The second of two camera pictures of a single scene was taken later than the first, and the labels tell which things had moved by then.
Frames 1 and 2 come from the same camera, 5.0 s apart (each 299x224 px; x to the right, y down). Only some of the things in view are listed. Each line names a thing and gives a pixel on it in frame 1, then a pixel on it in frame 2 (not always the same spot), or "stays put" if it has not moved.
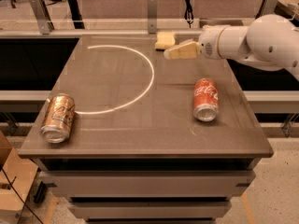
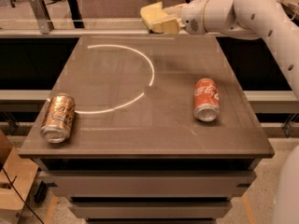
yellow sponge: x=164 y=39 -> x=151 y=13
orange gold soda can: x=58 y=118 stays put
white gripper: x=208 y=46 -> x=192 y=19
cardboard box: x=17 y=175 stays put
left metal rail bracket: x=42 y=14 stays put
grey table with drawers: x=136 y=154 stays put
